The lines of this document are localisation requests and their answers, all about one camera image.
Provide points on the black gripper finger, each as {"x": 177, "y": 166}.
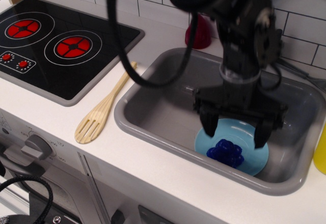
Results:
{"x": 209, "y": 120}
{"x": 262, "y": 132}

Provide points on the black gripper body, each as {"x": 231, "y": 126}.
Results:
{"x": 246, "y": 102}

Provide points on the blue toy blueberries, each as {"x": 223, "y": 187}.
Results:
{"x": 227, "y": 153}

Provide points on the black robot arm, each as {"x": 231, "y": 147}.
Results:
{"x": 250, "y": 43}

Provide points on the light blue plate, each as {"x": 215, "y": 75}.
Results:
{"x": 241, "y": 134}

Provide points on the grey plastic sink basin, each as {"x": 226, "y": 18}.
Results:
{"x": 166, "y": 119}

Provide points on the yellow bottle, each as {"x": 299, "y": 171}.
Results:
{"x": 319, "y": 154}

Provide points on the dark grey faucet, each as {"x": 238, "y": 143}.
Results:
{"x": 303, "y": 26}

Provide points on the red conical toy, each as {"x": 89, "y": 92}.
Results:
{"x": 202, "y": 37}

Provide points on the wooden slotted spatula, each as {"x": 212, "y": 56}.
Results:
{"x": 94, "y": 122}

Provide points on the black toy stove top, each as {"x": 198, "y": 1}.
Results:
{"x": 55, "y": 52}

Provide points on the grey oven knob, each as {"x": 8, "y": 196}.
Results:
{"x": 36, "y": 148}

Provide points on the grey oven door handle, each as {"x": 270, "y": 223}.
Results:
{"x": 19, "y": 163}

